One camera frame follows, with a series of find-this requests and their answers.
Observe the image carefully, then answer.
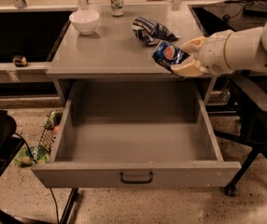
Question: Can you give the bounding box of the black drawer handle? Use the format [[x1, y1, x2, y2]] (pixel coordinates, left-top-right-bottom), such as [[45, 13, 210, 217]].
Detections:
[[119, 172, 153, 185]]

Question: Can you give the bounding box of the green snack bag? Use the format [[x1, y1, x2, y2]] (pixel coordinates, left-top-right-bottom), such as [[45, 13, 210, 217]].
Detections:
[[14, 146, 50, 166]]

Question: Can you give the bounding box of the grey open top drawer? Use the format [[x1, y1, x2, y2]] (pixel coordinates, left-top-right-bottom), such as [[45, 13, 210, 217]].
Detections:
[[32, 81, 241, 188]]

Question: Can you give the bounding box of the black chair left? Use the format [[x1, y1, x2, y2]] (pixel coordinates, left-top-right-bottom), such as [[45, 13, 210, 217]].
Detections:
[[0, 109, 80, 224]]

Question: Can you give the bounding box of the grey cabinet counter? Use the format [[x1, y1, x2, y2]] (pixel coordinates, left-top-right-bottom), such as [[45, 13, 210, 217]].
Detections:
[[47, 3, 204, 103]]

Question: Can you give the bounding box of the wire basket with snacks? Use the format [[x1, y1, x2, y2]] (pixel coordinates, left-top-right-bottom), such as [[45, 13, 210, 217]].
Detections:
[[38, 110, 63, 153]]

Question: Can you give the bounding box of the yellow black tape measure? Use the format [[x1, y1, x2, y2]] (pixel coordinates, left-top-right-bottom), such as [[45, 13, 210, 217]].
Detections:
[[12, 55, 27, 67]]

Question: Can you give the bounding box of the blue pepsi can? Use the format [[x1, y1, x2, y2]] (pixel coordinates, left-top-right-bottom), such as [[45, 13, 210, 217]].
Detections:
[[152, 41, 189, 71]]

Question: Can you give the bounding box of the black power adapter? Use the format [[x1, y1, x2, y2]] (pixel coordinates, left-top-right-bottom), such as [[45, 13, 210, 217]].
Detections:
[[243, 1, 267, 17]]

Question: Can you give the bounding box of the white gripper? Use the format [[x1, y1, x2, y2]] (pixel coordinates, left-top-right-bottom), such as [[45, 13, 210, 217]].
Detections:
[[171, 30, 232, 77]]

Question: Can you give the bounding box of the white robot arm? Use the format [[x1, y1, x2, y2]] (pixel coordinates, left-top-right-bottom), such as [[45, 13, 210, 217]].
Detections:
[[171, 22, 267, 77]]

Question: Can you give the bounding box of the blue striped chip bag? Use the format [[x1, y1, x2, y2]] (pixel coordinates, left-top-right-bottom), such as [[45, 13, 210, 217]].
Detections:
[[132, 17, 179, 46]]

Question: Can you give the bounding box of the black cable on floor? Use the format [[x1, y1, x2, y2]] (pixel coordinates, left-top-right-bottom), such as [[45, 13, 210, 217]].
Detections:
[[13, 132, 61, 224]]

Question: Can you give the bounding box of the green and white soda can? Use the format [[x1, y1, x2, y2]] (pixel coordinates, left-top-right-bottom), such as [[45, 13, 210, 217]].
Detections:
[[110, 0, 124, 16]]

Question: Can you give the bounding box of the white bowl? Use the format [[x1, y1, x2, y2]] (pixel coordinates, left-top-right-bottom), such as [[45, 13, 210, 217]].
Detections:
[[69, 10, 100, 35]]

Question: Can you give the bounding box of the black office chair right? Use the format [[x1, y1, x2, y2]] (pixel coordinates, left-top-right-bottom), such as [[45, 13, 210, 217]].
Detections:
[[206, 72, 267, 197]]

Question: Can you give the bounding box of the black side table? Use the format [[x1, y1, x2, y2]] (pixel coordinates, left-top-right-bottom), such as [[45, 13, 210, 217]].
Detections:
[[190, 0, 267, 36]]

